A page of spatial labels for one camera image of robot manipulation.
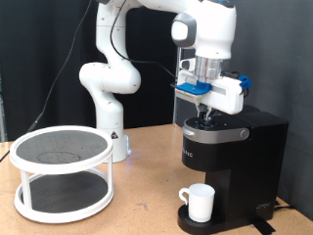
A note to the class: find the white two-tier turntable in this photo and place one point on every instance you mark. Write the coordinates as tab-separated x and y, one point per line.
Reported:
62	168

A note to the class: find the black tape strip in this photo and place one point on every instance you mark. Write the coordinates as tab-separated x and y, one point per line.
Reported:
262	225

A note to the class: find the dark gray panel board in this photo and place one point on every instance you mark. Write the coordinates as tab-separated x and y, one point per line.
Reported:
277	49

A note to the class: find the black Keurig coffee machine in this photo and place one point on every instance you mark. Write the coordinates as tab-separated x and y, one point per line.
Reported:
241	163

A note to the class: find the black curtain backdrop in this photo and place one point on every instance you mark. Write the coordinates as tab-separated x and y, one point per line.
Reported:
32	65

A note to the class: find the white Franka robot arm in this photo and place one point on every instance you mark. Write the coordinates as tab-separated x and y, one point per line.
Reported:
111	78

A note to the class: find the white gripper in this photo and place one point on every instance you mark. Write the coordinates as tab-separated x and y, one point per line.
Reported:
225	94

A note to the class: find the white mug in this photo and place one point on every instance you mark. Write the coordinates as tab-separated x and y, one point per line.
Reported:
200	202

